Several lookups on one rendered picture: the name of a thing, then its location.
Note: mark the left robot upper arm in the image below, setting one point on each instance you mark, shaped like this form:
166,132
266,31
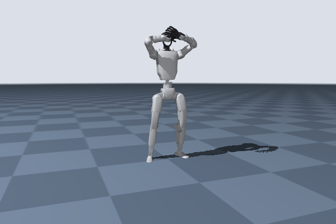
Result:
181,53

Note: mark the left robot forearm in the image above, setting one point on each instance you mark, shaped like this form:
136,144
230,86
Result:
187,38

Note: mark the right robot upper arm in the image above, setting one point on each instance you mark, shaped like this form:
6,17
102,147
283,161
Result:
152,52

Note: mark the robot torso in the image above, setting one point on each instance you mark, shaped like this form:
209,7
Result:
166,65

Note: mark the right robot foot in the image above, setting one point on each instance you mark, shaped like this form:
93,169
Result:
149,159

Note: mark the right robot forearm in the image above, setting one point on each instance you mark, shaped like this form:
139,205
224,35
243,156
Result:
160,38

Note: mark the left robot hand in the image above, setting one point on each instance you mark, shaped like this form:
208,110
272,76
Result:
173,32

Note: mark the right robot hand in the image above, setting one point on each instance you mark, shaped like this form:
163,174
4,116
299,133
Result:
172,38

